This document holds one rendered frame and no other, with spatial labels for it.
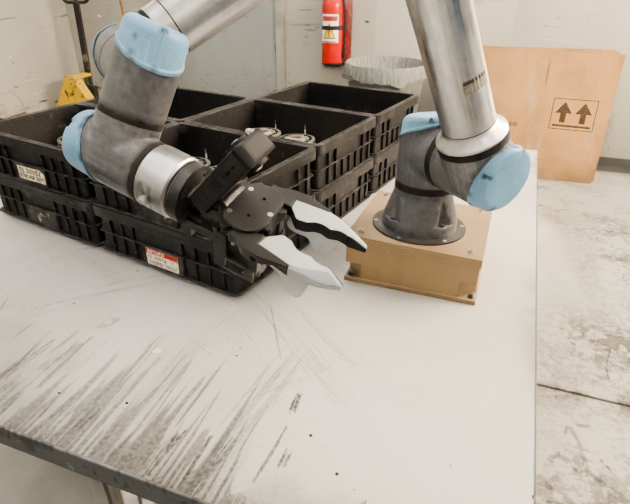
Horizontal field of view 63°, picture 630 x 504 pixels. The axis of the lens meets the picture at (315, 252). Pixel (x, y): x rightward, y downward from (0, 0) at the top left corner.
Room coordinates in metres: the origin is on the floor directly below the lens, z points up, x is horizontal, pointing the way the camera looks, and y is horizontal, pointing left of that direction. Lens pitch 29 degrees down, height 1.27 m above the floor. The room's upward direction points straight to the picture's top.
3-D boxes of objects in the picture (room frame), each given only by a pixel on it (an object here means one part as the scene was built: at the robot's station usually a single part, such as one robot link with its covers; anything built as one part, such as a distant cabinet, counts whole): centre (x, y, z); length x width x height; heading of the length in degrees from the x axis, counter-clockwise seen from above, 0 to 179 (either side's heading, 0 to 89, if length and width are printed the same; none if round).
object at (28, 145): (1.25, 0.58, 0.92); 0.40 x 0.30 x 0.02; 59
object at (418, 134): (0.96, -0.22, 0.97); 0.13 x 0.12 x 0.14; 27
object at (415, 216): (0.96, -0.22, 0.85); 0.15 x 0.15 x 0.10
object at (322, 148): (1.30, 0.09, 0.92); 0.40 x 0.30 x 0.02; 59
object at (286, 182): (1.05, 0.24, 0.87); 0.40 x 0.30 x 0.11; 59
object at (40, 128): (1.25, 0.58, 0.87); 0.40 x 0.30 x 0.11; 59
